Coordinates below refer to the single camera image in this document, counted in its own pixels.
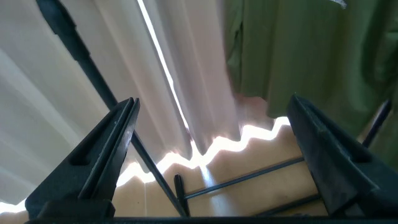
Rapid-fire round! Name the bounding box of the black clothes rack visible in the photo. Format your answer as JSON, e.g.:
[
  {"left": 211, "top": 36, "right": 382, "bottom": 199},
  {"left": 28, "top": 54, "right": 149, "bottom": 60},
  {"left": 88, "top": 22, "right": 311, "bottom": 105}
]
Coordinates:
[{"left": 35, "top": 0, "right": 392, "bottom": 218}]

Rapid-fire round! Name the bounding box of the green long-sleeved shirt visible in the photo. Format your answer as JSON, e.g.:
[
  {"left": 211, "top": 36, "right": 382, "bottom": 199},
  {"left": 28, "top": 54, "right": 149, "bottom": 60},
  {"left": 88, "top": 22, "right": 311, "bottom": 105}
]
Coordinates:
[{"left": 222, "top": 0, "right": 398, "bottom": 172}]

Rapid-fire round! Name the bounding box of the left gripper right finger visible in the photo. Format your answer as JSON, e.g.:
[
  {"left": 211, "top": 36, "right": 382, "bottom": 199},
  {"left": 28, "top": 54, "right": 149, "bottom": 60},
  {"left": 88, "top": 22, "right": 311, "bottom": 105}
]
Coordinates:
[{"left": 285, "top": 94, "right": 398, "bottom": 217}]

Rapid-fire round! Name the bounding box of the beige curtain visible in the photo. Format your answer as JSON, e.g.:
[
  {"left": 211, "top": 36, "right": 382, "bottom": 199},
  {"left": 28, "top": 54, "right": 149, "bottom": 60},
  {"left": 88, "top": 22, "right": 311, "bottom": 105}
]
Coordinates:
[{"left": 0, "top": 0, "right": 292, "bottom": 215}]

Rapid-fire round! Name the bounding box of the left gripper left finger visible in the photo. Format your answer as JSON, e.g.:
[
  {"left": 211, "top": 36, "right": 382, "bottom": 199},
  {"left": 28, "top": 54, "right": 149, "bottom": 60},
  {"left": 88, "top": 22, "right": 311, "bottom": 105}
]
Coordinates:
[{"left": 24, "top": 97, "right": 141, "bottom": 218}]

